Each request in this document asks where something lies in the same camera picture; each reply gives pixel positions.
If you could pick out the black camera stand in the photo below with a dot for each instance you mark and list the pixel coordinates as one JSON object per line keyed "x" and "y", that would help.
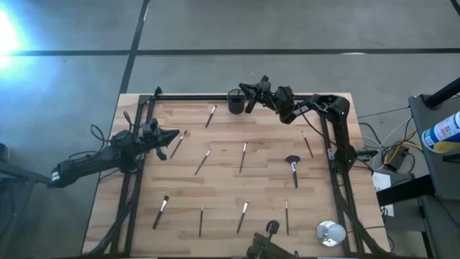
{"x": 267, "y": 248}

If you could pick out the thin black makeup brush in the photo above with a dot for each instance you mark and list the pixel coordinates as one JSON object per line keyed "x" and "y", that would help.
{"x": 211, "y": 116}
{"x": 307, "y": 144}
{"x": 178, "y": 144}
{"x": 201, "y": 220}
{"x": 243, "y": 157}
{"x": 203, "y": 162}
{"x": 286, "y": 217}

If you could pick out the grey cart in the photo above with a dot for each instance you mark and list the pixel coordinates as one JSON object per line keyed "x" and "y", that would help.
{"x": 442, "y": 172}

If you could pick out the black brush white-tipped bristles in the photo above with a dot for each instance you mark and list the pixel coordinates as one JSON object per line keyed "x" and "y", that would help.
{"x": 242, "y": 217}

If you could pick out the large fan makeup brush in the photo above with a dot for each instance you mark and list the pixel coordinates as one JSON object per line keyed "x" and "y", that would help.
{"x": 293, "y": 159}

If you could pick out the black floor stand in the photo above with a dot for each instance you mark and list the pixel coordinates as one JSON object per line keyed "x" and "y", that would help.
{"x": 21, "y": 173}

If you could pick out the black flat bar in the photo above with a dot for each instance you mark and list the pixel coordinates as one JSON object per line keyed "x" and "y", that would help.
{"x": 406, "y": 190}

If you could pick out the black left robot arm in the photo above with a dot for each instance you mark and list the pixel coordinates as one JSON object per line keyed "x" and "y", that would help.
{"x": 90, "y": 162}

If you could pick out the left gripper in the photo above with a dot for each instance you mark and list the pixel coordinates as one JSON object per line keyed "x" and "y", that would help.
{"x": 152, "y": 138}

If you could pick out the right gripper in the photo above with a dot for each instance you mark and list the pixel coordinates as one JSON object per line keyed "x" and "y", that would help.
{"x": 266, "y": 94}

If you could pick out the silver mounting bracket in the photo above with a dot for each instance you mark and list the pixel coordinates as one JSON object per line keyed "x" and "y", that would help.
{"x": 331, "y": 154}

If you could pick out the black mesh cup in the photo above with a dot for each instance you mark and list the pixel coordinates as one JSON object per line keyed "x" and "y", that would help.
{"x": 235, "y": 106}

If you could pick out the black aluminium table frame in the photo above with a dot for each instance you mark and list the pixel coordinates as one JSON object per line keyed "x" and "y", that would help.
{"x": 194, "y": 97}

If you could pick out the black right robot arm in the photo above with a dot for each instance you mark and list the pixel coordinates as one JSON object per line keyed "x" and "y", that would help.
{"x": 338, "y": 111}

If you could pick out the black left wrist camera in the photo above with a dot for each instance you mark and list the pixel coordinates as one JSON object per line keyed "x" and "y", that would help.
{"x": 154, "y": 125}

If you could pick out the blue white yellow canister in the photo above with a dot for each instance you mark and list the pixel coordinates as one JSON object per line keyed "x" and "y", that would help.
{"x": 442, "y": 131}

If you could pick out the white paper sheet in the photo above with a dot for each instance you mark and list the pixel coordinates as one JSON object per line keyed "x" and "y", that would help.
{"x": 381, "y": 181}

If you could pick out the black power adapter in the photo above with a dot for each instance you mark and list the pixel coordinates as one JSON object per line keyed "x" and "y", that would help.
{"x": 398, "y": 162}

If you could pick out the black pole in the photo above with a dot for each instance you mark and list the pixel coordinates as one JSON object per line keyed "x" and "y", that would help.
{"x": 443, "y": 94}

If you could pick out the medium black makeup brush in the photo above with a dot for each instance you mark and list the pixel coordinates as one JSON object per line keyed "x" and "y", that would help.
{"x": 160, "y": 213}

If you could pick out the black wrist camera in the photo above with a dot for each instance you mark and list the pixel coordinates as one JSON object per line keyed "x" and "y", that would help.
{"x": 154, "y": 125}
{"x": 265, "y": 80}

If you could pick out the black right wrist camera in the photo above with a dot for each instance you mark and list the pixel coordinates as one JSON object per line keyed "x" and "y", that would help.
{"x": 265, "y": 80}

